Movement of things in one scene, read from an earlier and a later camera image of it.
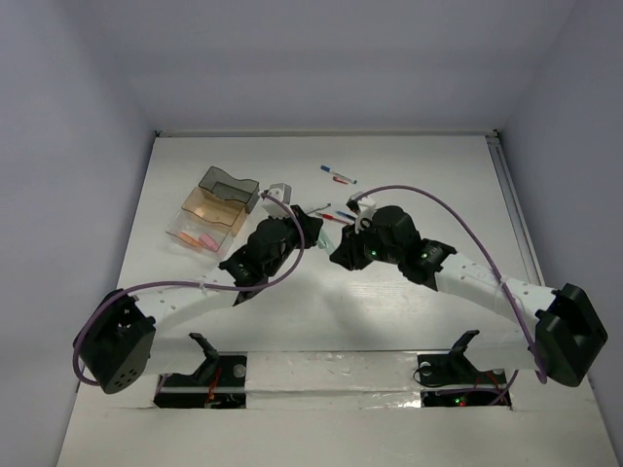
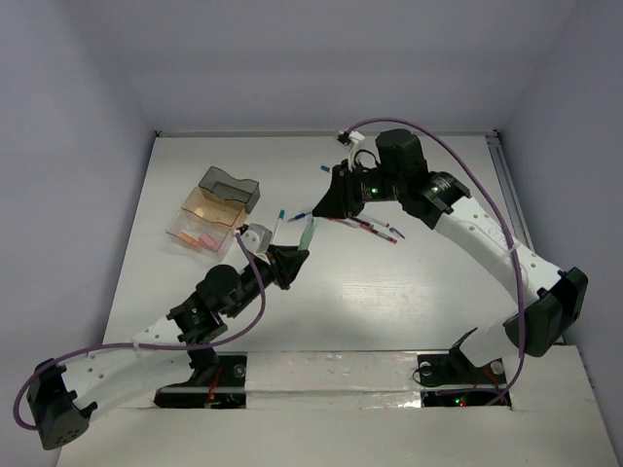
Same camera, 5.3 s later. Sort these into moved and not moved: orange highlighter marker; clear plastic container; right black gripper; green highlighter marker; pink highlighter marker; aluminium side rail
Moved: right black gripper; green highlighter marker
Not moved: orange highlighter marker; clear plastic container; aluminium side rail; pink highlighter marker
